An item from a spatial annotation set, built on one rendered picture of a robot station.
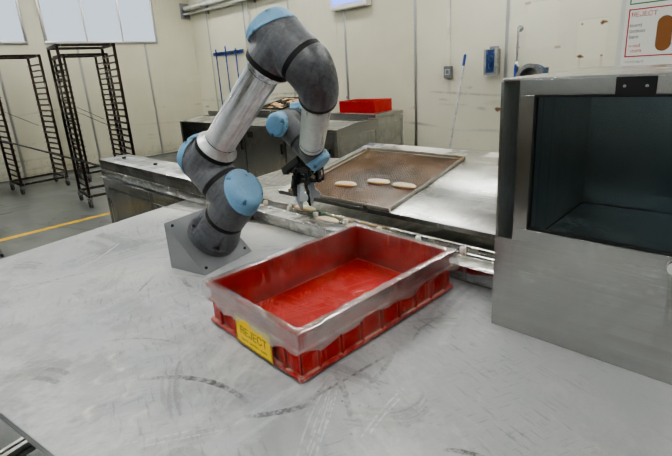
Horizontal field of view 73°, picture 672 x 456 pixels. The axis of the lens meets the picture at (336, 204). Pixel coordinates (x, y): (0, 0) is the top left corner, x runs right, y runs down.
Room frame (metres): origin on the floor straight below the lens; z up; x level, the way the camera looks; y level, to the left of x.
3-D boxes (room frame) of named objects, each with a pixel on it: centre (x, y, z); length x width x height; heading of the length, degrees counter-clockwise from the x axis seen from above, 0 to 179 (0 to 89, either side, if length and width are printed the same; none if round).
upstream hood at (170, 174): (2.30, 0.87, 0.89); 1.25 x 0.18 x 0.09; 45
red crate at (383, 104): (5.33, -0.41, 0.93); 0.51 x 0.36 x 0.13; 49
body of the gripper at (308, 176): (1.52, 0.09, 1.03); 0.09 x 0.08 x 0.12; 45
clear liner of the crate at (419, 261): (0.93, 0.01, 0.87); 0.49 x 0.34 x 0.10; 132
